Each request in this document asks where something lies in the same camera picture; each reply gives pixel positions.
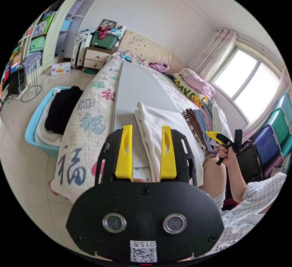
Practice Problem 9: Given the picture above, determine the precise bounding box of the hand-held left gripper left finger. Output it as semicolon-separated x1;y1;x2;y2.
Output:
115;125;134;183

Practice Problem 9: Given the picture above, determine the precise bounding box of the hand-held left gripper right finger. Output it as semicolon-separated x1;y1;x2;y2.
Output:
159;125;177;180

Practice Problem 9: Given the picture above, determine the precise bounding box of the person's right forearm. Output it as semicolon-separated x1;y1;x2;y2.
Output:
226;164;247;204

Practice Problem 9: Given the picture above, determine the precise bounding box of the white long sleeve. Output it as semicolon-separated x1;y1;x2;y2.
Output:
134;101;205;187

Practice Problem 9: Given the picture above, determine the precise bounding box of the person's right hand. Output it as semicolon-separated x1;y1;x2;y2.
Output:
218;145;238;170

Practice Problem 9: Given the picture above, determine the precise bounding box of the pile of clothes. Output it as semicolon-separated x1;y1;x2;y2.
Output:
182;99;234;154

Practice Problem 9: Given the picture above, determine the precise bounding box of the stack of coloured storage boxes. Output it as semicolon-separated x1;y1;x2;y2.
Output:
250;92;292;177

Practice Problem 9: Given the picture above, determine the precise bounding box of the bed with printed quilt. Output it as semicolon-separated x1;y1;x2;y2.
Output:
49;29;228;204

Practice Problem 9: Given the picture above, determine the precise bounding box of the pink blanket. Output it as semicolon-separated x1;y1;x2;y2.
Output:
180;68;216;100

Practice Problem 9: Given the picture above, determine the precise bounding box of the pillow with yellow cartoon print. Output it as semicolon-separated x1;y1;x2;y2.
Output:
172;72;208;108

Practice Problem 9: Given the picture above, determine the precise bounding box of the window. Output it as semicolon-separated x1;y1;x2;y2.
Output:
209;45;284;124

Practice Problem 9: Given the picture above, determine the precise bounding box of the flat white board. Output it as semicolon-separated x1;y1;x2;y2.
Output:
113;61;205;186

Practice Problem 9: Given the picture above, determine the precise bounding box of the person's body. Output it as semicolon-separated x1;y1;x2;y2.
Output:
200;155;288;257

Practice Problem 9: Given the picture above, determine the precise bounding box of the purple garment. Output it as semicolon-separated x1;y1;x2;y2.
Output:
149;62;171;74

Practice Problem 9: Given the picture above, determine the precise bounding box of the pink curtain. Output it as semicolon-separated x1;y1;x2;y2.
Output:
189;29;238;82

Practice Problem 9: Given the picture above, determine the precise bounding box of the blue laundry basket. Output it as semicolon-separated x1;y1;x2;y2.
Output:
24;86;85;157

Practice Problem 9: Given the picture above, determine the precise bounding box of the white nightstand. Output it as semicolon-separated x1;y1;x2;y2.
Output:
82;46;114;70

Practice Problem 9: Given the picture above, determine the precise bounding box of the printed carton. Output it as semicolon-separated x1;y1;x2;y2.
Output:
50;62;71;77

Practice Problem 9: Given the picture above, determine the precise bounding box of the white suitcase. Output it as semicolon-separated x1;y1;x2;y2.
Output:
71;32;93;68

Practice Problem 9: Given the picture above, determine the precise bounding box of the green storage box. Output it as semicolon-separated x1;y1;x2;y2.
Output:
90;30;118;50

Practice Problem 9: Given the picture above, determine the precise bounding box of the framed picture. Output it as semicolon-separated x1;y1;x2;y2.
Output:
100;19;117;31

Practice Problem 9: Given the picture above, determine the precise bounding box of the white cupboard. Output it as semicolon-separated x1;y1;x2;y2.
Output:
0;0;108;100

